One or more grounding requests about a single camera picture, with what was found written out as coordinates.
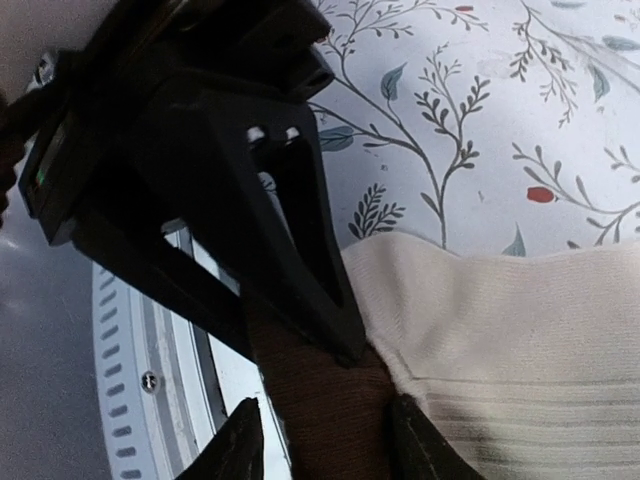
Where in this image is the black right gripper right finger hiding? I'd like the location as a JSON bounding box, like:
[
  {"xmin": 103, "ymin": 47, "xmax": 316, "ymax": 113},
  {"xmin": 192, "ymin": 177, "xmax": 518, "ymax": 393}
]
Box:
[{"xmin": 389, "ymin": 394, "xmax": 483, "ymax": 480}]

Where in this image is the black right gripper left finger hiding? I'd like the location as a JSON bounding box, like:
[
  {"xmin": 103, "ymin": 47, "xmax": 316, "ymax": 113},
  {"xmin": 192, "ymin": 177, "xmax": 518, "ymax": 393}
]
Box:
[{"xmin": 176, "ymin": 398, "xmax": 264, "ymax": 480}]

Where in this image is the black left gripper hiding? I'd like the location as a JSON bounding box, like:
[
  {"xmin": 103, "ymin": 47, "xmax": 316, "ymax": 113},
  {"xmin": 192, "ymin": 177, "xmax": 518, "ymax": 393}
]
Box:
[{"xmin": 17, "ymin": 1, "xmax": 366, "ymax": 366}]

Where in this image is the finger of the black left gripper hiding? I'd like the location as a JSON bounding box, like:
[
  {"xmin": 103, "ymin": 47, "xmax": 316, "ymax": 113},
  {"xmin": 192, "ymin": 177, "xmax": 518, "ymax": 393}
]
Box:
[{"xmin": 72, "ymin": 169, "xmax": 252, "ymax": 358}]

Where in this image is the cream and brown striped sock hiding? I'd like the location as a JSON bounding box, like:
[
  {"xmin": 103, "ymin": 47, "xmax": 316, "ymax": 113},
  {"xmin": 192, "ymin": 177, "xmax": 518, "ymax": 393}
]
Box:
[{"xmin": 243, "ymin": 233, "xmax": 639, "ymax": 479}]

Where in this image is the floral patterned table mat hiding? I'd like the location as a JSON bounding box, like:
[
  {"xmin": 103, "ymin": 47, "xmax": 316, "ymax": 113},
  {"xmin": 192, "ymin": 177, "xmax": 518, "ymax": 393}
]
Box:
[{"xmin": 311, "ymin": 1, "xmax": 639, "ymax": 257}]

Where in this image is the aluminium table edge rail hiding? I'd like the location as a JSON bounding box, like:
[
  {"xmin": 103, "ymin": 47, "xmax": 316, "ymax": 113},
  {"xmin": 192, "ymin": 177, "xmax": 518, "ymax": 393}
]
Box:
[{"xmin": 92, "ymin": 219, "xmax": 296, "ymax": 480}]

